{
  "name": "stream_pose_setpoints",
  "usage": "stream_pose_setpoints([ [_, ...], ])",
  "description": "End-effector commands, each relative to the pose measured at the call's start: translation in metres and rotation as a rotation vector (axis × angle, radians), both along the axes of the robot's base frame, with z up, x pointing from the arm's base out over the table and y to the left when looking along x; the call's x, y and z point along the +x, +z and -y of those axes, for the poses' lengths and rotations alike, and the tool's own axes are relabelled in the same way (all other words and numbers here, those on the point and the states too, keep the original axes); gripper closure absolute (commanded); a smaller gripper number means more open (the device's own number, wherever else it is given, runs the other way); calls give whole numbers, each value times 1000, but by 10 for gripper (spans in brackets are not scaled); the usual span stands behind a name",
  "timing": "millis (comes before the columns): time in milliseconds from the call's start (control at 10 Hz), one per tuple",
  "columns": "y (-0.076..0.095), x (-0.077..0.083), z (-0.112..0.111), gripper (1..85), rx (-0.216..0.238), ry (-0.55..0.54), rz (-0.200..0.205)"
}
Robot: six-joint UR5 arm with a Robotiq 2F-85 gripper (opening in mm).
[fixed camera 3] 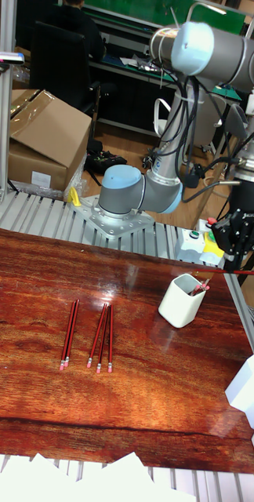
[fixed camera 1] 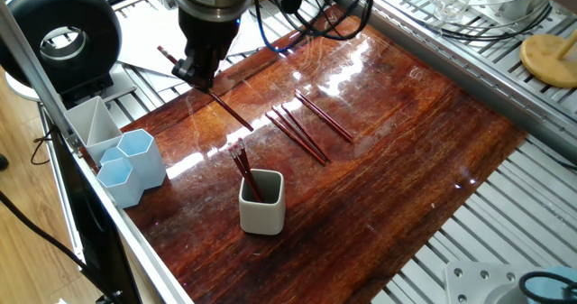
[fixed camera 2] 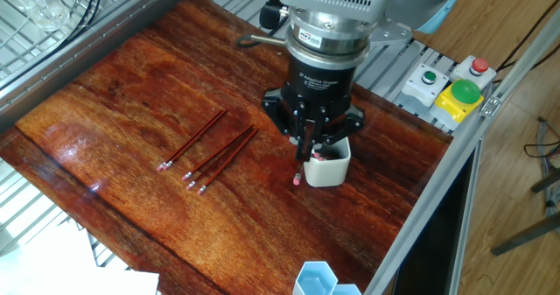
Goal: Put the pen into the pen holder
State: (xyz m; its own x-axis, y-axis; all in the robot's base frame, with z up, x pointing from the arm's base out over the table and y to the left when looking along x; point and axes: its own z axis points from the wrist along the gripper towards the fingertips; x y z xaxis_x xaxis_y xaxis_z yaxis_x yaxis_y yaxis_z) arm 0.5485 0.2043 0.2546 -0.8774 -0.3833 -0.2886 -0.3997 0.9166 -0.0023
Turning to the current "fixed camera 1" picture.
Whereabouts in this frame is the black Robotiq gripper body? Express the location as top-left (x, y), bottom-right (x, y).
top-left (178, 8), bottom-right (241, 71)

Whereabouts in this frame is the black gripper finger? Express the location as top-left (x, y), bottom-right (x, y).
top-left (170, 55), bottom-right (210, 93)
top-left (206, 58), bottom-right (224, 89)

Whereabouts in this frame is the white square ceramic pen holder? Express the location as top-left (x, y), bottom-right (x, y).
top-left (238, 168), bottom-right (287, 236)

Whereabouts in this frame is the light blue hexagonal pen holder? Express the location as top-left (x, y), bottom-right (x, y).
top-left (96, 128), bottom-right (168, 209)

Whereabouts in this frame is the white divided square pen holder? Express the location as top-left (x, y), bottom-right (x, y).
top-left (63, 95), bottom-right (124, 166)

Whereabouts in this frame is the white paper sheet stack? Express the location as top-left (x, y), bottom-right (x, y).
top-left (115, 0), bottom-right (271, 88)

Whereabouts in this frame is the black monitor panel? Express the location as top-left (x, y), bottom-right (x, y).
top-left (44, 125), bottom-right (143, 304)

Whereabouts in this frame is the red-brown wooden board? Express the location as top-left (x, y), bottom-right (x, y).
top-left (119, 4), bottom-right (528, 304)

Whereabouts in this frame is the round wooden stand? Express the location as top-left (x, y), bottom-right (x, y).
top-left (519, 23), bottom-right (577, 90)

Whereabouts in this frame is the black ring-shaped lamp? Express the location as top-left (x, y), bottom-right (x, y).
top-left (0, 0), bottom-right (136, 111)

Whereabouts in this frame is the black floor cable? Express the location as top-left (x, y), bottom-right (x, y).
top-left (0, 190), bottom-right (116, 304)

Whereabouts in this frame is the black cable pair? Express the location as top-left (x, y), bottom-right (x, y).
top-left (418, 4), bottom-right (554, 42)

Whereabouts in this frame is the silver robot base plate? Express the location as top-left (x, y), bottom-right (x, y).
top-left (444, 261), bottom-right (542, 304)

